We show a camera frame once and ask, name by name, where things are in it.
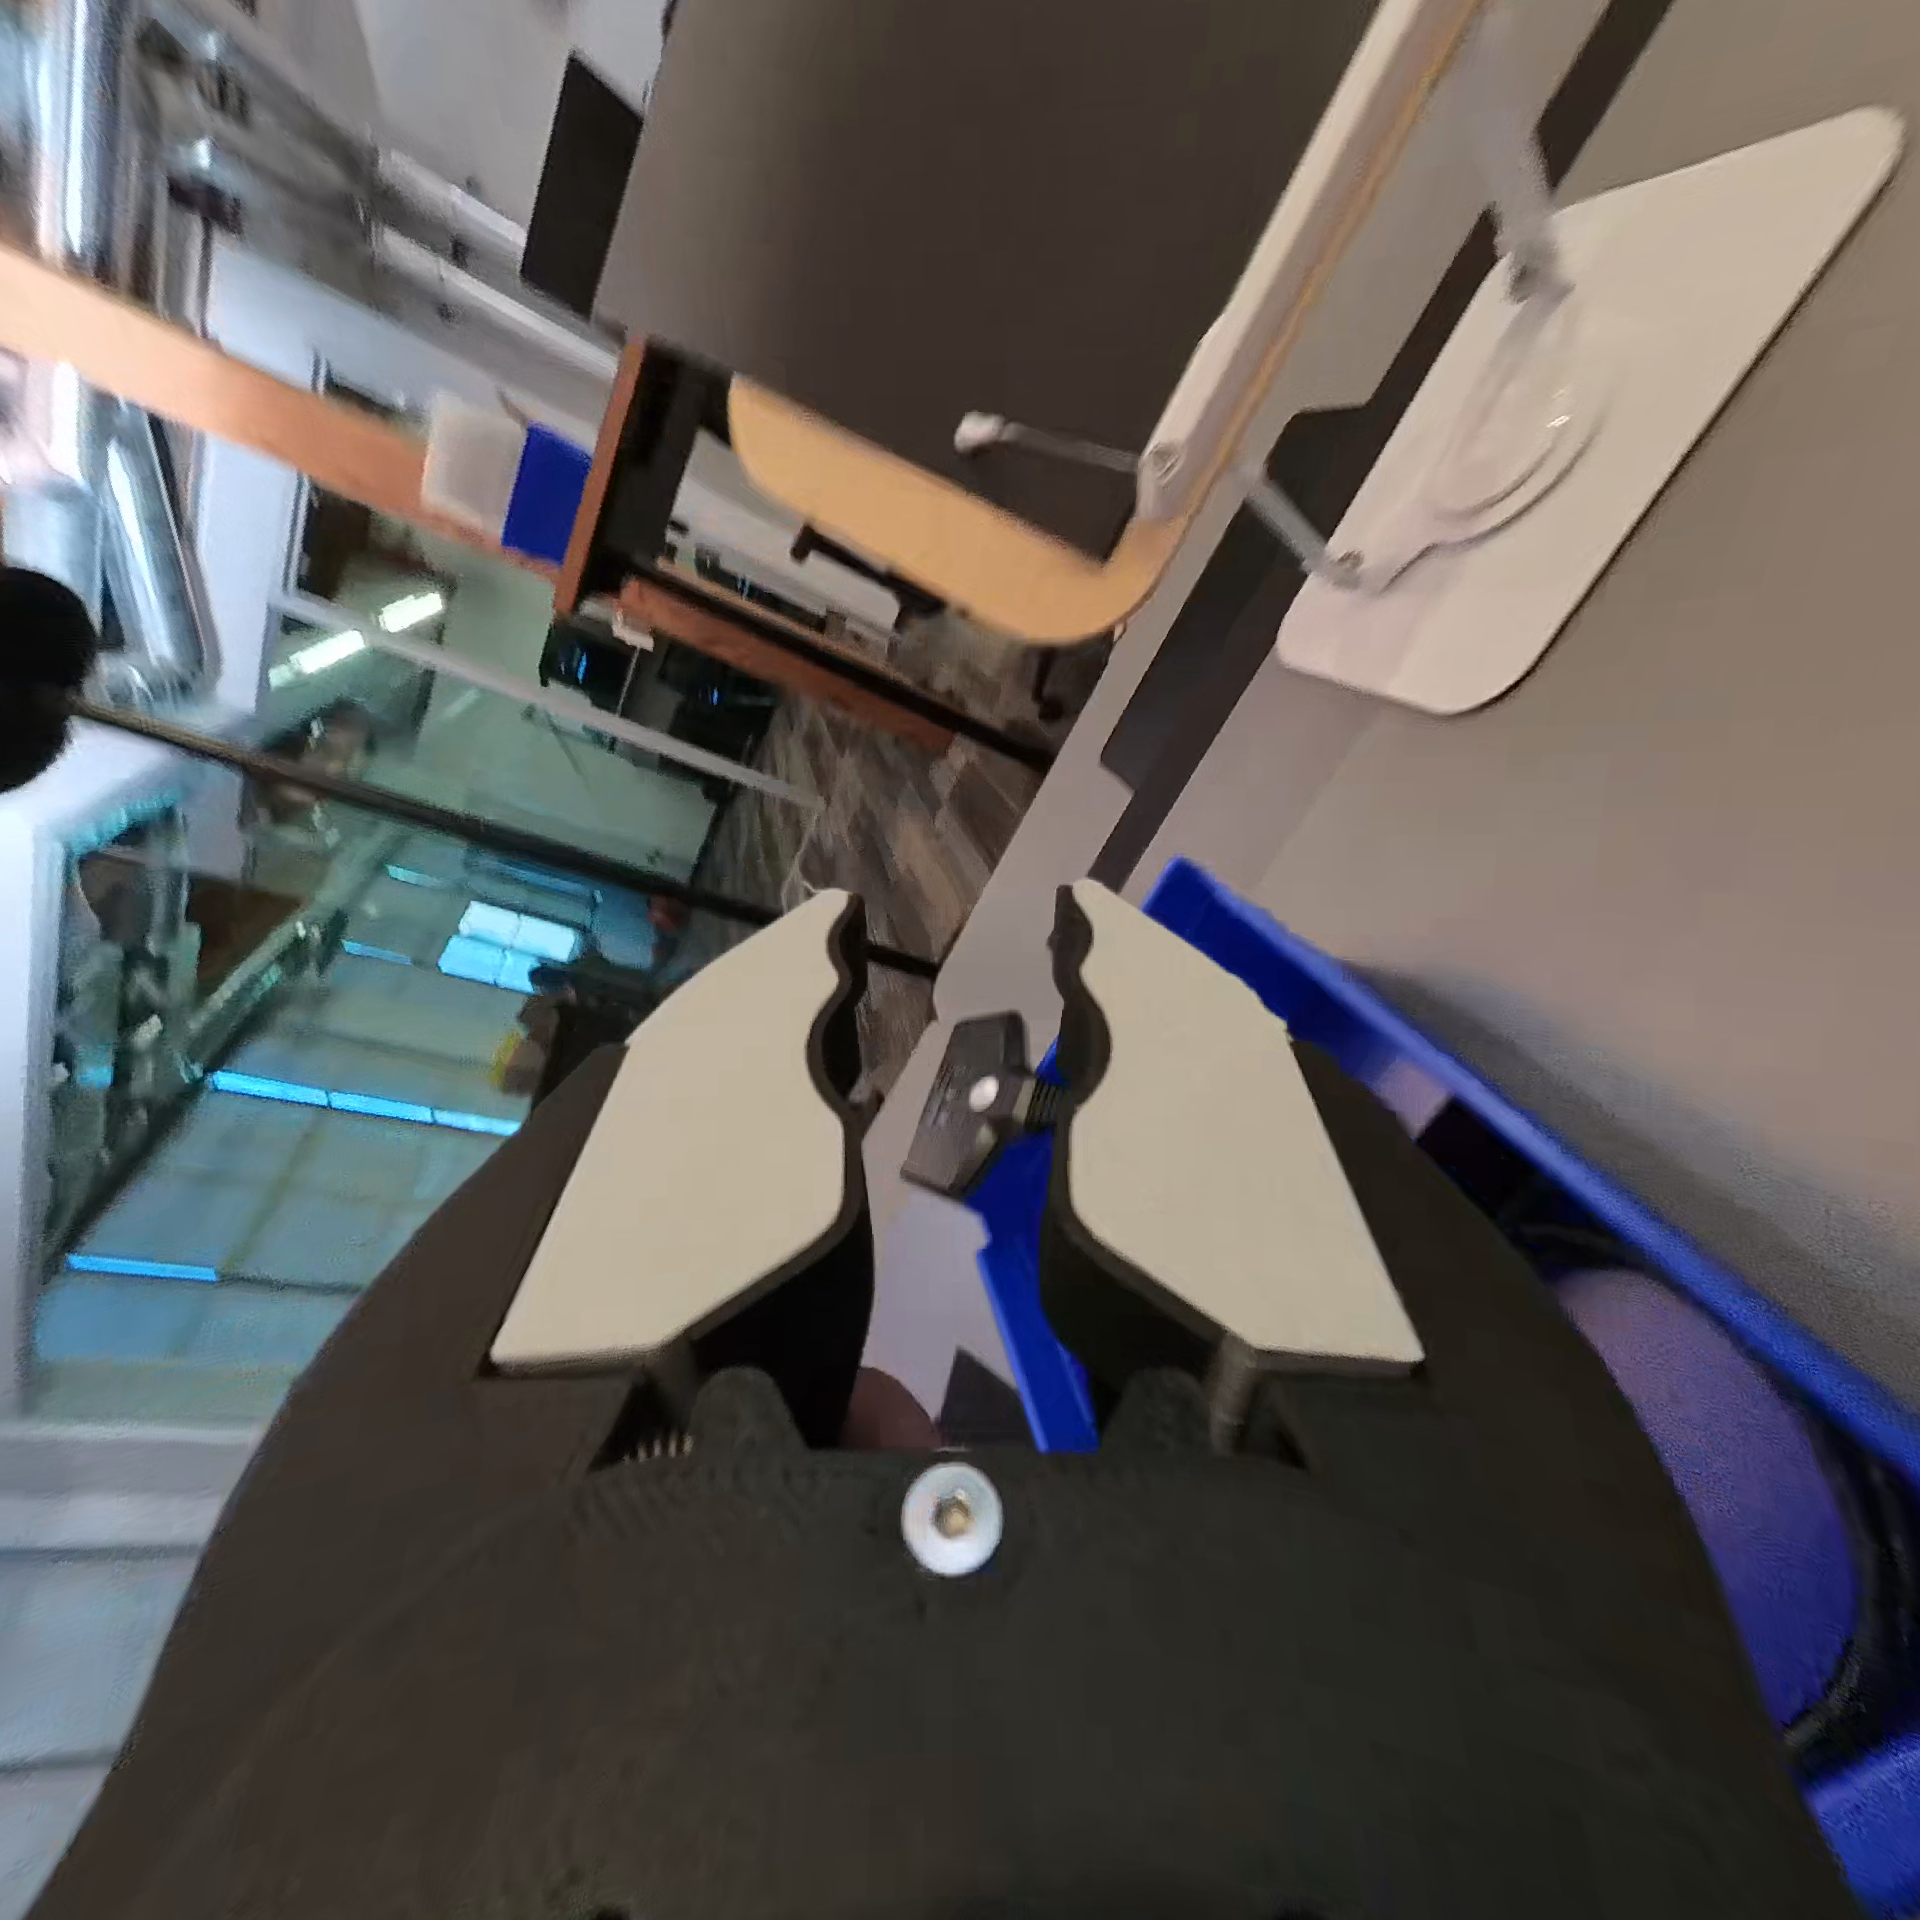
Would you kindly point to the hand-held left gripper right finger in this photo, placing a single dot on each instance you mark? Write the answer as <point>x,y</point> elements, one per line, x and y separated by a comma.
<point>1230,1184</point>

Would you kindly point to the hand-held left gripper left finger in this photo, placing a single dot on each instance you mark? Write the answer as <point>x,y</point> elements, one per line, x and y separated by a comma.
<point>692,1184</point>

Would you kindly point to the blue plastic bin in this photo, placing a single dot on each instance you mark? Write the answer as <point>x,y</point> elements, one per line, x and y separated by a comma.
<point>1501,1119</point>

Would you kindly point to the small blue block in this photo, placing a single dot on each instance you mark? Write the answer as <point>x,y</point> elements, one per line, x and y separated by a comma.
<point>551,494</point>

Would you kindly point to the white foam block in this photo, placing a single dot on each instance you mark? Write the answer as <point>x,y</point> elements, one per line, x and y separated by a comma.
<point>473,458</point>

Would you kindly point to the wooden beam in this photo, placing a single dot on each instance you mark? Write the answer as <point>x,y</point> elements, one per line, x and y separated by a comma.
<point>224,398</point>

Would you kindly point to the black monitor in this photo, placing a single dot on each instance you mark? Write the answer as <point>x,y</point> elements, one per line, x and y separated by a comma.
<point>580,181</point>

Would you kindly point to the silver spiral air duct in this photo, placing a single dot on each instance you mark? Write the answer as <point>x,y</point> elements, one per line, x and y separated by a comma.
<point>135,494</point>

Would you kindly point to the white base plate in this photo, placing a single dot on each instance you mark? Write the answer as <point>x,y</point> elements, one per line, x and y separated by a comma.
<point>1652,375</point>

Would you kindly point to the white board bracket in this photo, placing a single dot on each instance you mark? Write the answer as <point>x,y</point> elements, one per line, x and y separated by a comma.
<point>1306,226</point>

